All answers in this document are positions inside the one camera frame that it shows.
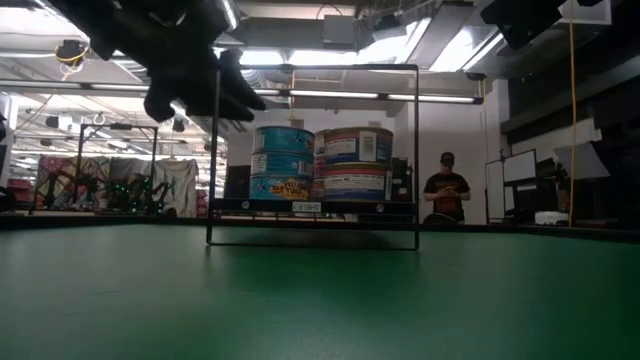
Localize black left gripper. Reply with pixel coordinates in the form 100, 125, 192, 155
144, 46, 268, 124

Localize black monitor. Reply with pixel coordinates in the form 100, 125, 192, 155
223, 163, 250, 200

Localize white draped cloth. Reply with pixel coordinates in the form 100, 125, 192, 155
152, 158, 200, 217

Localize grey ceiling box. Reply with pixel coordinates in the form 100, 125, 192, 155
322, 13, 357, 50

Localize black background robot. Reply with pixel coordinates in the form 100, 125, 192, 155
74, 172, 177, 215

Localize colourful patterned cloth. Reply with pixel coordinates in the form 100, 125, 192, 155
33, 155, 112, 203

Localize black equipment rack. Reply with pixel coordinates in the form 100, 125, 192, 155
392, 157, 416, 203

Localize green table mat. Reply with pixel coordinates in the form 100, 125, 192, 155
0, 222, 640, 360

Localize red storage bins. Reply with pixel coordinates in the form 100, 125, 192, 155
5, 177, 37, 204

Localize person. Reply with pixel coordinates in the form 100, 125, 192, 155
422, 150, 472, 225

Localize whiteboard on black stand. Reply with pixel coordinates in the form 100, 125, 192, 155
484, 148, 539, 211

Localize white box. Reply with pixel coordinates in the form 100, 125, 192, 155
533, 210, 570, 227

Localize grey slanted panel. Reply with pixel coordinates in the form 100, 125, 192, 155
551, 141, 612, 181

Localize small silver air duct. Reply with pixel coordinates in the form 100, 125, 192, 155
222, 0, 242, 31

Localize black background metal frame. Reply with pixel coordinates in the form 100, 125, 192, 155
76, 123, 160, 204

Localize wooden shelf black wire frame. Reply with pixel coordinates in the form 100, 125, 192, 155
205, 62, 422, 252

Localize black ceiling device yellow cable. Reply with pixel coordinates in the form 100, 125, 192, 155
54, 39, 91, 69

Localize long ceiling light rail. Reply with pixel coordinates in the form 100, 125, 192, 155
0, 79, 484, 104

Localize yellow hanging cable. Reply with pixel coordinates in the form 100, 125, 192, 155
569, 22, 578, 227

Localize black metal table frame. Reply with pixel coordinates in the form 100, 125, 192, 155
0, 208, 640, 247

